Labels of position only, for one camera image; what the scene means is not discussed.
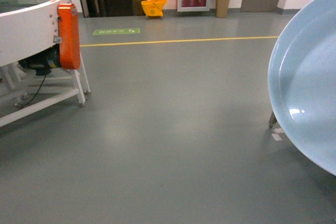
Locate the green floor sign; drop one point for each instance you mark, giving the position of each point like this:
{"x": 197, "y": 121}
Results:
{"x": 116, "y": 31}

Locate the yellow mop bucket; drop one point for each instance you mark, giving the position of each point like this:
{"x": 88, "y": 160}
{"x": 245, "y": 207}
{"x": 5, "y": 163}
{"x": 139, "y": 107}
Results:
{"x": 153, "y": 8}

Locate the black electric motor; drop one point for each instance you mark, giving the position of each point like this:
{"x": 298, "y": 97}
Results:
{"x": 43, "y": 62}

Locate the orange motor cover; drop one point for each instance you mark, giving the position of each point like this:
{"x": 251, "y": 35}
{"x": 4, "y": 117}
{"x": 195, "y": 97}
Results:
{"x": 69, "y": 49}

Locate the light blue round tray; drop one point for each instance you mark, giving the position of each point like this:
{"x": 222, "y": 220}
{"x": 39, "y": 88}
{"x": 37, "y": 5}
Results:
{"x": 301, "y": 82}

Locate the white round rotary table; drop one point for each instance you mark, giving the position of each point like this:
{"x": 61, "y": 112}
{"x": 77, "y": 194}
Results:
{"x": 27, "y": 28}

